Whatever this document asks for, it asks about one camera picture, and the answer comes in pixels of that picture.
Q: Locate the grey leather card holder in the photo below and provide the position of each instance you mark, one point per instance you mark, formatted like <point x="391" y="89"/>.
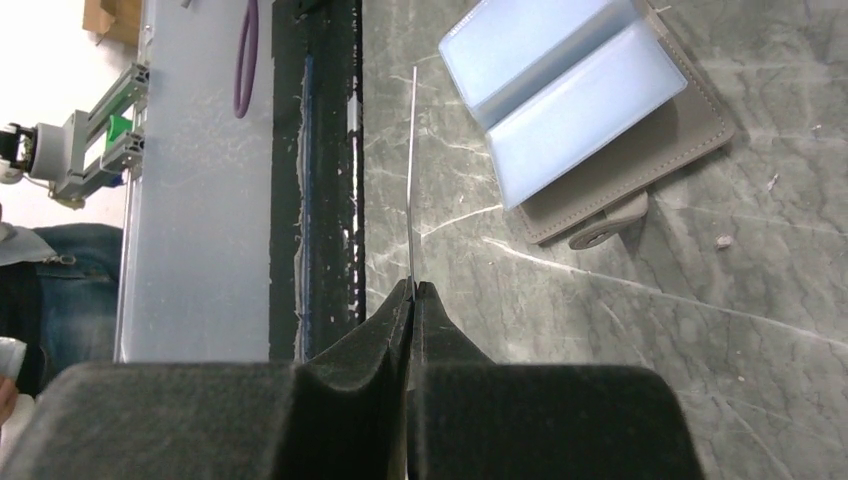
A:
<point x="584" y="105"/>

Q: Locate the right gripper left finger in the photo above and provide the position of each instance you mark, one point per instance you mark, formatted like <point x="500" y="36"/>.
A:
<point x="340" y="415"/>

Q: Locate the thin silver credit card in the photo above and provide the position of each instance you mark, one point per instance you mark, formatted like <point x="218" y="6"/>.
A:
<point x="413" y="233"/>

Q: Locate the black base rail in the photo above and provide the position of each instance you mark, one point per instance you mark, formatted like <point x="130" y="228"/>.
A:
<point x="317" y="253"/>

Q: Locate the person in background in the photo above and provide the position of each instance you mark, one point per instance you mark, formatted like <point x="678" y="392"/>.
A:
<point x="59" y="295"/>

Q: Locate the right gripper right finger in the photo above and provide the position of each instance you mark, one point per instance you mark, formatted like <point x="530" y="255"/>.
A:
<point x="470" y="417"/>

